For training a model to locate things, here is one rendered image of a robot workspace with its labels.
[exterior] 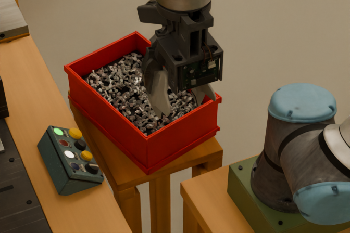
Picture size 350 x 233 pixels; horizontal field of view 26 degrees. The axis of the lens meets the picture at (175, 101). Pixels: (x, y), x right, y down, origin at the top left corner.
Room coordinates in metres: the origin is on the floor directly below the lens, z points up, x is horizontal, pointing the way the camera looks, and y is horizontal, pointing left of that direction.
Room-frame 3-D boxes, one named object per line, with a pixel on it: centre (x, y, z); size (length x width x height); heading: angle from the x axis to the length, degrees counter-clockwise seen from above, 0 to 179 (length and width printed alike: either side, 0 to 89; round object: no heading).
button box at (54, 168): (1.05, 0.21, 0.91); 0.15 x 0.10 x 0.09; 25
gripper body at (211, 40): (0.80, -0.01, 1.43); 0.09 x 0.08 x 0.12; 24
